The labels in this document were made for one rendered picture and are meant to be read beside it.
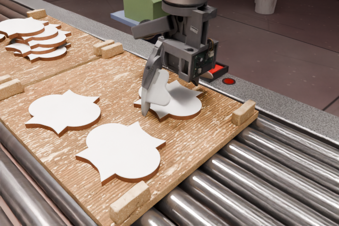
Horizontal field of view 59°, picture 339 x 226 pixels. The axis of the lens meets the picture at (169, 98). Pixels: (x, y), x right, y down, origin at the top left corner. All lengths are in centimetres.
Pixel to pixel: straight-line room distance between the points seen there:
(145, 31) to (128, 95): 15
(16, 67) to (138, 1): 57
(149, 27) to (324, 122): 38
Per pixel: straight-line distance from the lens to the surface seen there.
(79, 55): 82
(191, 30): 47
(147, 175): 44
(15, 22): 95
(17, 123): 61
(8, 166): 55
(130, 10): 125
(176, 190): 46
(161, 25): 51
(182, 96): 60
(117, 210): 39
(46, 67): 78
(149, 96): 52
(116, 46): 79
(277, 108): 66
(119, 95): 63
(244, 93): 69
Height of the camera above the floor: 127
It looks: 33 degrees down
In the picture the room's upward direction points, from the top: straight up
